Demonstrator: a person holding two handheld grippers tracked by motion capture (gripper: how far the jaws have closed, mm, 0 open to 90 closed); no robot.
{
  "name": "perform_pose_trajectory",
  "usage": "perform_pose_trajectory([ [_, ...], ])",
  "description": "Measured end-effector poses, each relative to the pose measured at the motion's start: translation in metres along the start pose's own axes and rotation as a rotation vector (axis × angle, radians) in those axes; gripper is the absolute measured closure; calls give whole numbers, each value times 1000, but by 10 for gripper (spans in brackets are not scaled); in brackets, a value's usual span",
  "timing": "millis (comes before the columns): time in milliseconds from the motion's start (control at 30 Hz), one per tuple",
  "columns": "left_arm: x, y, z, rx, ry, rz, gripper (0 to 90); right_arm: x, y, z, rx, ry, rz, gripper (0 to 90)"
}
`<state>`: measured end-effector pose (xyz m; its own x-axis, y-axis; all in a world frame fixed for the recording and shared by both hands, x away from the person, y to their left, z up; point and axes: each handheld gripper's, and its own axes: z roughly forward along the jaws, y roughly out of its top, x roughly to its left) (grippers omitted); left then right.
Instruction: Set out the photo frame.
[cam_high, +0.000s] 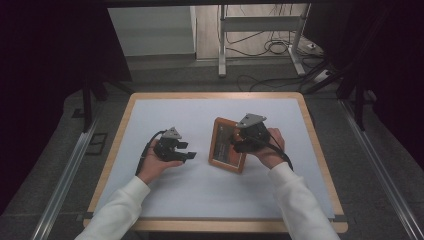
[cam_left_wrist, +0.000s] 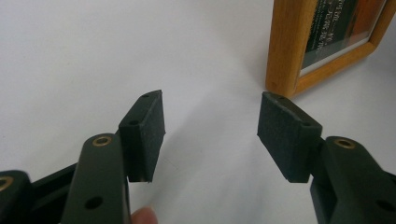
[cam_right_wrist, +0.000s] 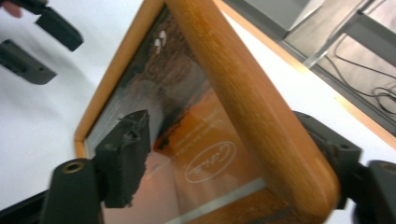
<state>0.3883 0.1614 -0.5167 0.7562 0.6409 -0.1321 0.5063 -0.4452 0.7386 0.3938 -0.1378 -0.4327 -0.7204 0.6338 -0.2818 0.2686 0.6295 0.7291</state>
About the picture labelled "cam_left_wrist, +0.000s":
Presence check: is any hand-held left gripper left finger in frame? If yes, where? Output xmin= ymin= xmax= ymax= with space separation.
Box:
xmin=60 ymin=89 xmax=166 ymax=224

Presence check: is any wooden picture frame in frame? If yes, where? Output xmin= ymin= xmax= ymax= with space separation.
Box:
xmin=264 ymin=0 xmax=396 ymax=99

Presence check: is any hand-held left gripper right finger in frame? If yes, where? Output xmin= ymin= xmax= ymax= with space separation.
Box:
xmin=257 ymin=91 xmax=396 ymax=224

